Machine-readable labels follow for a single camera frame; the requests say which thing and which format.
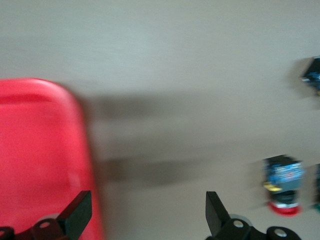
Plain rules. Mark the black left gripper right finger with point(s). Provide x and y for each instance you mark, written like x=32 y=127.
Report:
x=216 y=215

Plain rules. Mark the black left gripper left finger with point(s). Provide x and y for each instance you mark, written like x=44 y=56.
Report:
x=75 y=215

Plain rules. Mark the red button switch red-marked label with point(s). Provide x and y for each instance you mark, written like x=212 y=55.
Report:
x=285 y=175

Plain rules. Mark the red plastic tray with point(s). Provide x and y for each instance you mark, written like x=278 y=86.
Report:
x=37 y=150

